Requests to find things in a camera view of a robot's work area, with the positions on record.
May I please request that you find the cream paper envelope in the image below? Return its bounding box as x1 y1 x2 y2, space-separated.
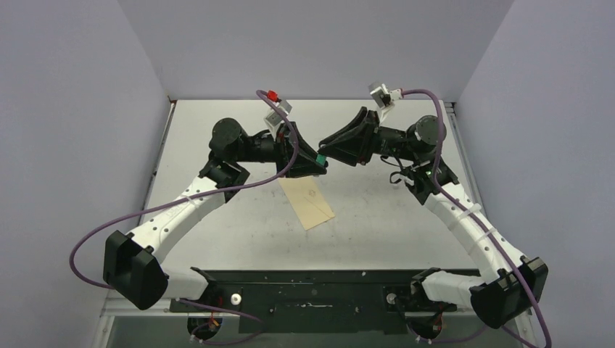
278 176 335 231

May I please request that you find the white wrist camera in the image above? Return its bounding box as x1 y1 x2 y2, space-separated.
368 82 403 123
264 90 292 138

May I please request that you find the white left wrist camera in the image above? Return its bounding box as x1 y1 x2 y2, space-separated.
264 90 292 138

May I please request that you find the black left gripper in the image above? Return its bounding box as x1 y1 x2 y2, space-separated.
233 123 327 178

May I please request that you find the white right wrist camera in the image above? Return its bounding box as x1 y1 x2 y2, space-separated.
368 82 403 123

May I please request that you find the green white glue stick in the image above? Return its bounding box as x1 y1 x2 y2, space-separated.
316 154 327 166

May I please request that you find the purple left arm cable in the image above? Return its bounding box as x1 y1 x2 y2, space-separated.
69 89 300 346

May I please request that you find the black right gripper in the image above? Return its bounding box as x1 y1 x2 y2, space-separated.
317 108 420 167

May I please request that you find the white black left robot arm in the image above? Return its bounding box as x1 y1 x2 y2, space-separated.
103 117 328 312

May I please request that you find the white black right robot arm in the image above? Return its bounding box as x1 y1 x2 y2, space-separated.
318 107 548 328

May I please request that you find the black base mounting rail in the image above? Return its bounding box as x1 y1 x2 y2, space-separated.
198 270 458 334

